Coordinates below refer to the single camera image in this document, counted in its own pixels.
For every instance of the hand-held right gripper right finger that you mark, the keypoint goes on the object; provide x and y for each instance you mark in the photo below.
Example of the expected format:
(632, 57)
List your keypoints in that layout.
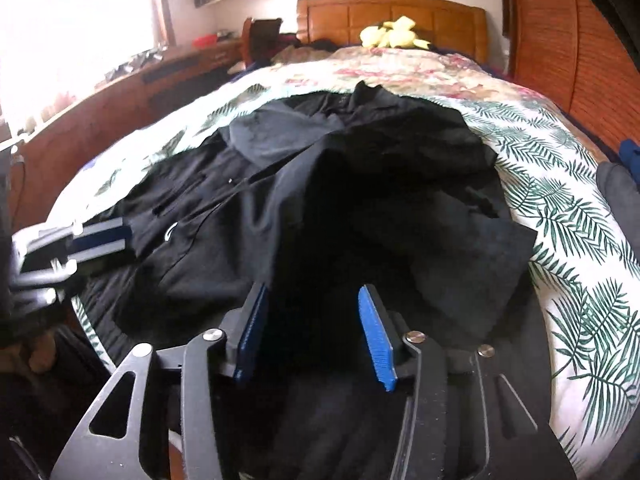
(377, 335)

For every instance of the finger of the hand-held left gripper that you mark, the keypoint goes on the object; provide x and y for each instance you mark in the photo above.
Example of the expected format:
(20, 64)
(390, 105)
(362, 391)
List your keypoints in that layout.
(102, 241)

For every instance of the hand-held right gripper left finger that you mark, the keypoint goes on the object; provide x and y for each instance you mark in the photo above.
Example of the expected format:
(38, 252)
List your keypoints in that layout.
(250, 332)

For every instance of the black double-breasted coat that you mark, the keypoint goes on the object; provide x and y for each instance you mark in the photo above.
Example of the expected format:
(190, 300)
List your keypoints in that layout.
(325, 200)

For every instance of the person's left hand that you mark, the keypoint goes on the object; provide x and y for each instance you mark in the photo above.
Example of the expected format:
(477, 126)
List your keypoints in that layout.
(42, 355)

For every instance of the long wooden desk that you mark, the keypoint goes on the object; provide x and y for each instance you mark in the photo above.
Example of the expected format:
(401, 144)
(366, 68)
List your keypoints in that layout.
(120, 105)

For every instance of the dark desk clutter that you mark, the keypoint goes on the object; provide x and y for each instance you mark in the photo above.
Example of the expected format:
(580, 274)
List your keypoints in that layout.
(135, 62)

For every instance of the bed with leaf-pattern quilt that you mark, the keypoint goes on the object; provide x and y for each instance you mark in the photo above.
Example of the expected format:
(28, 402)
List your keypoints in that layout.
(575, 240)

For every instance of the bright window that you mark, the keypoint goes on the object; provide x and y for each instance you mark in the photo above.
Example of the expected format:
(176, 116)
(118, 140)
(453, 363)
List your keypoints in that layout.
(75, 20)

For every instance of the red bowl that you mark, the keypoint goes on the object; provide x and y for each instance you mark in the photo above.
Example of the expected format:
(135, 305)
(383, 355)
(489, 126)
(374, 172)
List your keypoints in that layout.
(205, 41)

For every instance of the wooden chair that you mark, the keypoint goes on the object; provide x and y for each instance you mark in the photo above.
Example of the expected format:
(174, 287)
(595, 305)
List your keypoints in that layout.
(260, 40)

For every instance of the floral quilt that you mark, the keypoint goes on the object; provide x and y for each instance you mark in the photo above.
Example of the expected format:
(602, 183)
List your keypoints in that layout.
(425, 72)

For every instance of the grey cloth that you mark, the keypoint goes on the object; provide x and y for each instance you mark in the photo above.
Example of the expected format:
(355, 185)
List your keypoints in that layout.
(617, 192)

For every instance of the dark cloth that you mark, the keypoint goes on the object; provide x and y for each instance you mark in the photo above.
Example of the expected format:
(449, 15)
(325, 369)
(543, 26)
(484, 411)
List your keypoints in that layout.
(322, 44)

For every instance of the yellow plush toy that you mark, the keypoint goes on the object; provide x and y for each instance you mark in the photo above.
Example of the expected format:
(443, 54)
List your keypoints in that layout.
(395, 35)

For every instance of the navy blue cloth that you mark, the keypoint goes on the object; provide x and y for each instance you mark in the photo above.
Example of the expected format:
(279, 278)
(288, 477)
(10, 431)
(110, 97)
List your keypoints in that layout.
(631, 160)

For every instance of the wooden headboard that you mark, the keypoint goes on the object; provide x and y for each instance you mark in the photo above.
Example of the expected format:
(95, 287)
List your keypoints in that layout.
(340, 20)

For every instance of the wooden louvred wardrobe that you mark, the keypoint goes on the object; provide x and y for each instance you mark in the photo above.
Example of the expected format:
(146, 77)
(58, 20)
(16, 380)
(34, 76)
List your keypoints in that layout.
(560, 50)

